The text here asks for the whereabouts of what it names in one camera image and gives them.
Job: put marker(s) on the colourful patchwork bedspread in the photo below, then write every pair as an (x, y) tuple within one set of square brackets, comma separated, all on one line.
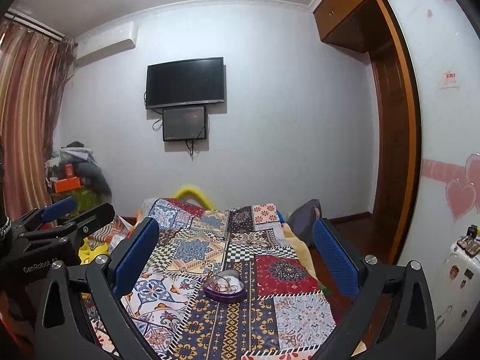
[(285, 315)]

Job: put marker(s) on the small black wall monitor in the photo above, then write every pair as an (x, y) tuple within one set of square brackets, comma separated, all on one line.
[(188, 123)]

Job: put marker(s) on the grey purple bag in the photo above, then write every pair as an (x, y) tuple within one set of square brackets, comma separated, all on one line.
[(301, 221)]

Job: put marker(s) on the pile of clutter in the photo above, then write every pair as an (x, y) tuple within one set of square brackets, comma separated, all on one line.
[(72, 171)]

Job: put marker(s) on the purple heart jewelry box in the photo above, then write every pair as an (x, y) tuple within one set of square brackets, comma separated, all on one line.
[(225, 287)]

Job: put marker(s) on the brown overhead wooden cabinet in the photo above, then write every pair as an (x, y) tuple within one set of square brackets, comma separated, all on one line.
[(357, 25)]

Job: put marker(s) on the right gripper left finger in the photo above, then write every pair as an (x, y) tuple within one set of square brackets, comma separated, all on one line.
[(63, 328)]

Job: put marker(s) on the white red wall sticker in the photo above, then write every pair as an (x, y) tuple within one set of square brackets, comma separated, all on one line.
[(449, 80)]

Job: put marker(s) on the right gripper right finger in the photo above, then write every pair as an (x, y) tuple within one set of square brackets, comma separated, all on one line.
[(408, 329)]

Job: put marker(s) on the white suitcase with stickers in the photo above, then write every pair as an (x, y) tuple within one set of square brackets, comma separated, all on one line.
[(455, 293)]

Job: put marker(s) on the white air conditioner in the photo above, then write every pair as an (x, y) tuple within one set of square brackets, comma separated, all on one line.
[(104, 44)]

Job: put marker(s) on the yellow jacket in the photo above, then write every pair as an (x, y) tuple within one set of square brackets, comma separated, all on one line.
[(91, 248)]

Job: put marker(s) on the brown wooden door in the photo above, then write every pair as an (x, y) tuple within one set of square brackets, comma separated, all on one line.
[(393, 148)]

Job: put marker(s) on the large black wall television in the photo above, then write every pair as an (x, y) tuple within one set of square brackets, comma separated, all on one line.
[(185, 82)]

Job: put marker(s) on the striped brown curtain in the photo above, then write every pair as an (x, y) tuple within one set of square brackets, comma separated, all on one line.
[(34, 71)]

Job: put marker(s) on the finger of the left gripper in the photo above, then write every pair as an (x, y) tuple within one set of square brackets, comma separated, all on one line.
[(58, 209)]

